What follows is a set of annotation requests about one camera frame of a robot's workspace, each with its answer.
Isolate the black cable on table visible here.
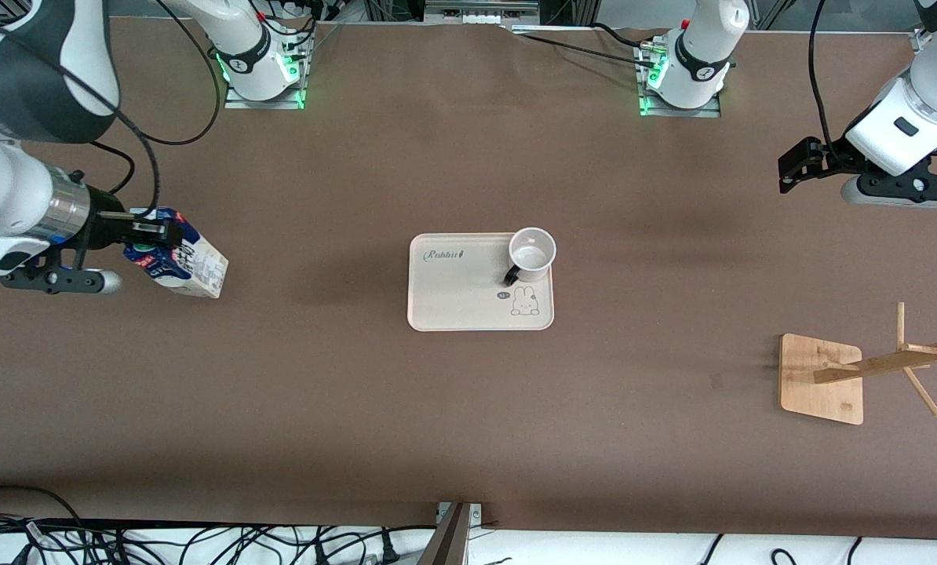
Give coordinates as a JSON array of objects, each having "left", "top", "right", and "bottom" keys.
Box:
[
  {"left": 592, "top": 21, "right": 665, "bottom": 53},
  {"left": 512, "top": 30, "right": 662, "bottom": 70}
]

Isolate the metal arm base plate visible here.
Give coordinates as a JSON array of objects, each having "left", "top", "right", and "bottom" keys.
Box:
[
  {"left": 224, "top": 46, "right": 312, "bottom": 111},
  {"left": 637, "top": 43, "right": 723, "bottom": 118}
]

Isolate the grey power strip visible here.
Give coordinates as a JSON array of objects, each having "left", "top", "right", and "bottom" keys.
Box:
[{"left": 424, "top": 0, "right": 540, "bottom": 24}]

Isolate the wooden mug rack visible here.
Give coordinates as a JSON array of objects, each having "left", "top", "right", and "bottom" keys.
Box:
[{"left": 778, "top": 302, "right": 937, "bottom": 426}]

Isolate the blue and white milk carton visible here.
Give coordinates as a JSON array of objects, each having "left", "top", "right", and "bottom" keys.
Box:
[{"left": 122, "top": 207, "right": 229, "bottom": 300}]

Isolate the white mug with smiley face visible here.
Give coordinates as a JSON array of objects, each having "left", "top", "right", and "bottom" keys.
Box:
[{"left": 503, "top": 227, "right": 557, "bottom": 286}]

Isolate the dark camera mount strut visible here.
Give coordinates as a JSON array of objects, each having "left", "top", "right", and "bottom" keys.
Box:
[{"left": 417, "top": 502, "right": 473, "bottom": 565}]

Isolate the cream tray with rabbit print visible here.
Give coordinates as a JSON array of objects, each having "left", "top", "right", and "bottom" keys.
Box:
[{"left": 407, "top": 232, "right": 555, "bottom": 332}]

